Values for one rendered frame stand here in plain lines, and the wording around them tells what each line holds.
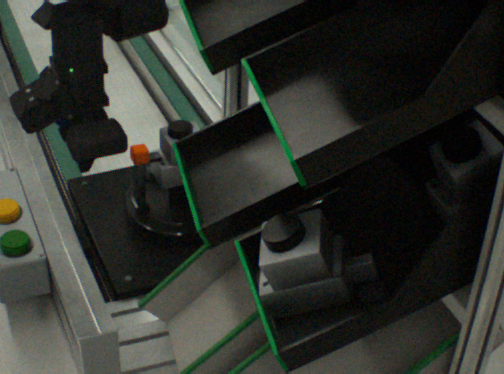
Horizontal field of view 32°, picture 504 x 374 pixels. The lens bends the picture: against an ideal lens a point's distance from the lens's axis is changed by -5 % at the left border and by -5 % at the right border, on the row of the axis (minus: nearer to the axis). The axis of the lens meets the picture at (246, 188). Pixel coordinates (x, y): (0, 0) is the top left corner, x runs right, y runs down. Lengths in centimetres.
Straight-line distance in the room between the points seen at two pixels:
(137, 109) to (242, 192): 71
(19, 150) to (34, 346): 31
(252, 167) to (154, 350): 33
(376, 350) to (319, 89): 26
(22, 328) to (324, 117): 67
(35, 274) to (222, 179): 39
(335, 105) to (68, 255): 59
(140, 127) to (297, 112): 84
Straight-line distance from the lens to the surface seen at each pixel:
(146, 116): 145
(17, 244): 112
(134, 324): 101
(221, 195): 79
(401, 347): 76
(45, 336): 115
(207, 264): 92
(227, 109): 132
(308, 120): 59
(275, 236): 64
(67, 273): 108
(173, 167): 108
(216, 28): 71
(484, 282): 62
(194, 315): 94
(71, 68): 97
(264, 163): 80
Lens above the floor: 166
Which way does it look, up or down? 35 degrees down
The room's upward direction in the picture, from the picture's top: 2 degrees clockwise
